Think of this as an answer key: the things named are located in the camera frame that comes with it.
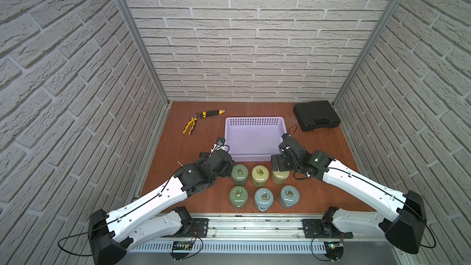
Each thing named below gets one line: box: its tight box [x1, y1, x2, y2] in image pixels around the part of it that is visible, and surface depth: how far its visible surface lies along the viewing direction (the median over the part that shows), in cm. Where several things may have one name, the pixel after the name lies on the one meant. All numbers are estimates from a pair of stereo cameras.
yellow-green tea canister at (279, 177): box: [271, 170, 291, 185], surface depth 83 cm
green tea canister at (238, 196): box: [229, 185, 249, 209], surface depth 76 cm
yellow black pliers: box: [182, 112, 199, 136], surface depth 109 cm
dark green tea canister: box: [231, 163, 249, 186], surface depth 82 cm
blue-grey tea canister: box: [254, 187, 275, 212], surface depth 76 cm
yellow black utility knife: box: [199, 109, 226, 118], surface depth 116 cm
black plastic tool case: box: [293, 100, 341, 132], surface depth 106 cm
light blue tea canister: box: [279, 185, 300, 210], surface depth 77 cm
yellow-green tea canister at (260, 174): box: [251, 165, 270, 188], surface depth 82 cm
